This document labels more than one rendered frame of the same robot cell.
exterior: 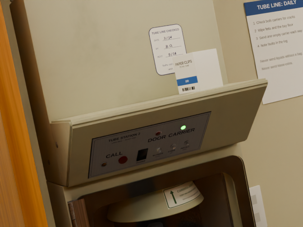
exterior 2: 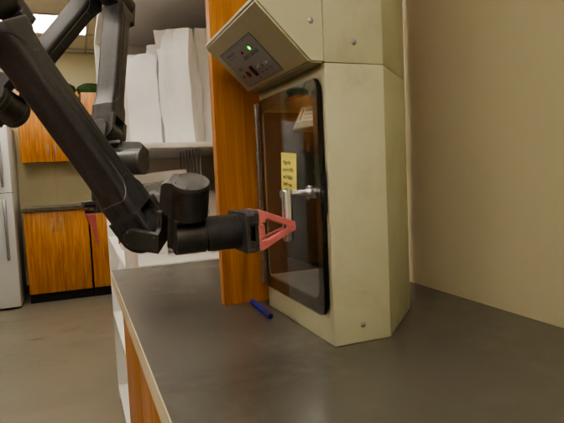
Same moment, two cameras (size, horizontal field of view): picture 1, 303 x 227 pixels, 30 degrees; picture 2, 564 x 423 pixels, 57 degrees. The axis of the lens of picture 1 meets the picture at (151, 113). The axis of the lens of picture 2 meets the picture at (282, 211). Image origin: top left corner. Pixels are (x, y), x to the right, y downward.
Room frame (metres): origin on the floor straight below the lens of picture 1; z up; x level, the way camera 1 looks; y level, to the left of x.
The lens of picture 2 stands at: (0.92, -1.00, 1.24)
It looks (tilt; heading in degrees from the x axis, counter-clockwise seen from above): 4 degrees down; 92
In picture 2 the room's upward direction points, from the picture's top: 3 degrees counter-clockwise
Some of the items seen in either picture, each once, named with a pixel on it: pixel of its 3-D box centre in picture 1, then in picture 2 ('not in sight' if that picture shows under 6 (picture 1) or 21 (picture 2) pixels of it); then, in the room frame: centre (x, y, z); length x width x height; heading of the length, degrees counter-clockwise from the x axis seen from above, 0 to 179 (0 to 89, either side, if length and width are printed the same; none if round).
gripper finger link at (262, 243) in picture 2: not in sight; (267, 227); (0.87, -0.12, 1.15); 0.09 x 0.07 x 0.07; 23
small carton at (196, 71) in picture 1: (197, 71); not in sight; (0.89, -0.08, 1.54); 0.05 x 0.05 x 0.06; 37
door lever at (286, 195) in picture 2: not in sight; (295, 213); (0.92, -0.11, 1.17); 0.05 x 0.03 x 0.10; 23
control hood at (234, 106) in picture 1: (166, 131); (257, 51); (0.86, -0.02, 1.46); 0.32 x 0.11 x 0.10; 113
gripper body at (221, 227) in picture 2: not in sight; (227, 232); (0.80, -0.16, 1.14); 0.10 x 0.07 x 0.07; 113
